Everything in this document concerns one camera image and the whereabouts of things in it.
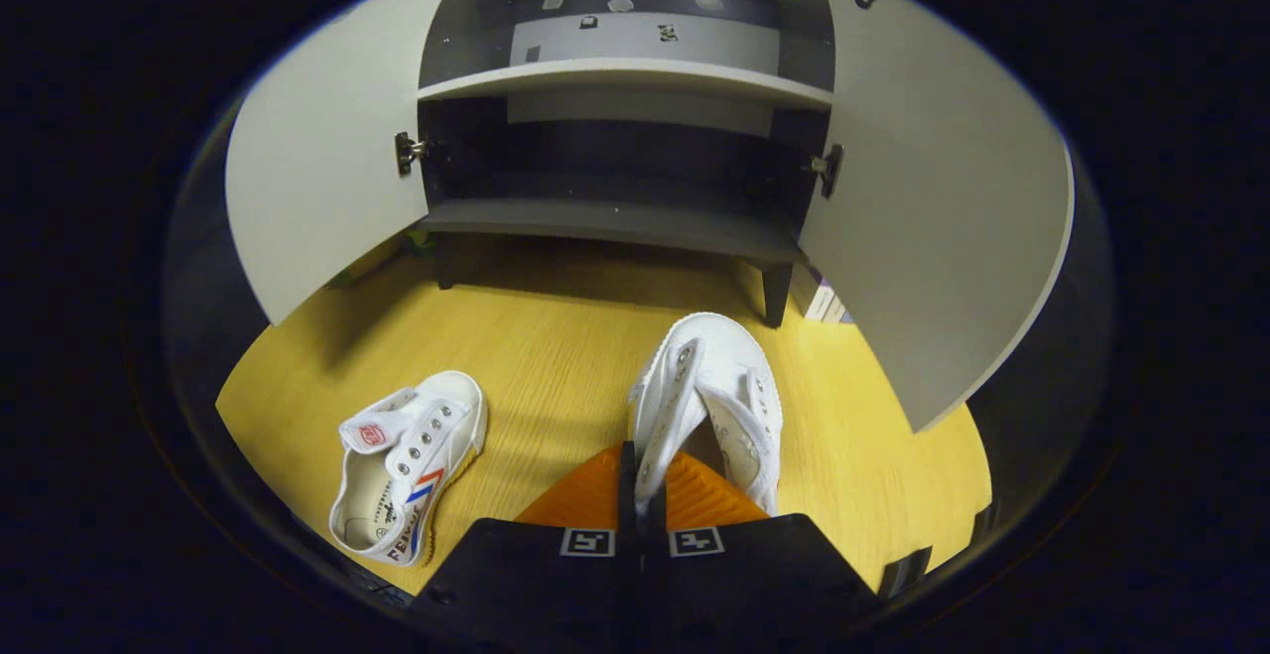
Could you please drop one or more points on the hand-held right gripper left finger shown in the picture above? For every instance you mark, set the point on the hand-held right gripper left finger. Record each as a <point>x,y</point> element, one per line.
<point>536,585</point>

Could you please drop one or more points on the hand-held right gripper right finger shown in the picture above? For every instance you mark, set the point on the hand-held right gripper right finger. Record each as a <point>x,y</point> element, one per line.
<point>754,585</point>

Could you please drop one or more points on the white canvas shoe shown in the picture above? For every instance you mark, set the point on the white canvas shoe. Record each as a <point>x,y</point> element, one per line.
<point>729,376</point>
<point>397,475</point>

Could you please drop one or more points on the white shoe cabinet door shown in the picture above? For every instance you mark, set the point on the white shoe cabinet door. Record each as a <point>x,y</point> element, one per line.
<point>943,237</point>
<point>317,178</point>

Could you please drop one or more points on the small black block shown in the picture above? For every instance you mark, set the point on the small black block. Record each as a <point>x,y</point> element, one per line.
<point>903,573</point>

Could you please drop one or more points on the white purple book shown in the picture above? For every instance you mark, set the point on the white purple book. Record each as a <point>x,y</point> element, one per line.
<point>816,295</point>

